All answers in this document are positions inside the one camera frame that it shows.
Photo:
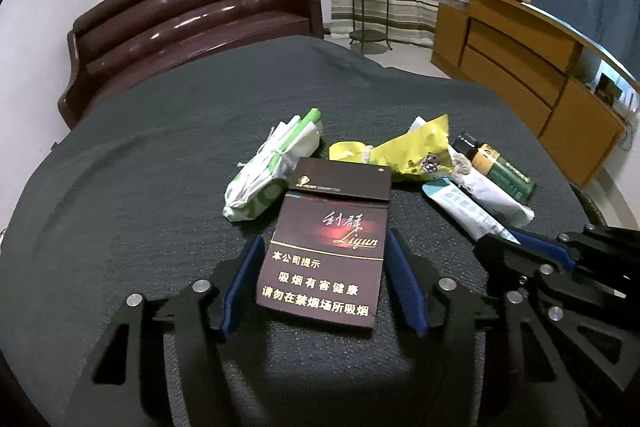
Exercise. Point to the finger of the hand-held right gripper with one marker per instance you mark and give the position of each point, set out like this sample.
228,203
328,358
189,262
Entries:
497,252
547,252

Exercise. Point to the crumpled white tube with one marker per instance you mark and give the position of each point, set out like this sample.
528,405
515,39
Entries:
495,199

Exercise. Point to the white router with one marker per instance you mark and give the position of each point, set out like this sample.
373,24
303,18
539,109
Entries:
631,104

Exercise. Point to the wooden cabinet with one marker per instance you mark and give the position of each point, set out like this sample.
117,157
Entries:
575,127

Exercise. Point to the yellow snack wrapper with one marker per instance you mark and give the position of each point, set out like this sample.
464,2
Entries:
415,147

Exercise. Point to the dark green bottle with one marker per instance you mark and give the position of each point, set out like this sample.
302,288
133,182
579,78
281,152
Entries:
505,174

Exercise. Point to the brown leather sofa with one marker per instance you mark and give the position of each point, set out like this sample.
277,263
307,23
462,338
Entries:
190,22

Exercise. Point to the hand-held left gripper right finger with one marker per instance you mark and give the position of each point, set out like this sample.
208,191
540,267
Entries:
407,287

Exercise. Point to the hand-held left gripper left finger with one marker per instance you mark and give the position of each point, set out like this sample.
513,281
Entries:
240,287

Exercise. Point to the small dark box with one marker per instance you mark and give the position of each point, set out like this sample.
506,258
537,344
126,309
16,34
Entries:
607,88

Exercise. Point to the green white wrapper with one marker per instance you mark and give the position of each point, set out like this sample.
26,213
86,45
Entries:
260,187

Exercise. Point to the blue white sachet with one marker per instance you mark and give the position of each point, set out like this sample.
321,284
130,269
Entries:
460,212

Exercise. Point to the dark red cigarette box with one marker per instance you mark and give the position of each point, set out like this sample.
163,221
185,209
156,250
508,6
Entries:
325,257

